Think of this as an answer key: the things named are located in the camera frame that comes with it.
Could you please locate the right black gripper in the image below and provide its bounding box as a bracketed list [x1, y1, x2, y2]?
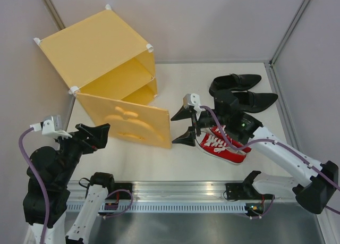
[171, 104, 228, 147]

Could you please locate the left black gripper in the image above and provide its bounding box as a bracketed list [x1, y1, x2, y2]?
[54, 121, 111, 184]

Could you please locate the yellow cabinet door panel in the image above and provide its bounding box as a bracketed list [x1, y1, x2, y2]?
[76, 92, 172, 149]

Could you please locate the black loafer shoe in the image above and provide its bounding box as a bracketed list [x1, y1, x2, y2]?
[209, 73, 262, 96]
[233, 91, 278, 113]

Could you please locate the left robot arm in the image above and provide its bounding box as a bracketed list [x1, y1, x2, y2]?
[19, 119, 116, 243]

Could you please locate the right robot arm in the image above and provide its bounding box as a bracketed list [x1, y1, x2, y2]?
[171, 90, 339, 214]

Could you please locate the yellow shoe cabinet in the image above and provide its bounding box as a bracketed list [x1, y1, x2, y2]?
[34, 5, 157, 105]

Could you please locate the red canvas sneaker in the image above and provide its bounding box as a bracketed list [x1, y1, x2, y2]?
[195, 132, 247, 164]
[209, 125, 243, 148]

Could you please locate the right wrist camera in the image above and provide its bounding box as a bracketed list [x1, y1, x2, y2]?
[183, 93, 202, 113]

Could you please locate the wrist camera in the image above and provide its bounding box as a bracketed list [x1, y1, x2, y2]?
[30, 115, 72, 139]
[183, 93, 202, 113]

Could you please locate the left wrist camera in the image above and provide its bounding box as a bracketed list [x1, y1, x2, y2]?
[30, 115, 72, 139]

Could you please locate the aluminium front rail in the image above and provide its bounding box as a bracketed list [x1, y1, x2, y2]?
[63, 180, 340, 202]

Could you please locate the white slotted cable duct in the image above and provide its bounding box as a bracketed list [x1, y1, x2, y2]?
[65, 203, 249, 213]

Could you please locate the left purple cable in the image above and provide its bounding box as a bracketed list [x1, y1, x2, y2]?
[18, 127, 51, 244]

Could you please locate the aluminium frame post left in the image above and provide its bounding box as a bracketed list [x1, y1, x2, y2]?
[42, 0, 66, 30]

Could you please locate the aluminium frame post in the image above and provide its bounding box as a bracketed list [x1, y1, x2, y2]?
[42, 0, 66, 30]
[268, 0, 312, 68]

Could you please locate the aluminium frame post right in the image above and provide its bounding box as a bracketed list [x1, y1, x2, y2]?
[268, 0, 312, 68]

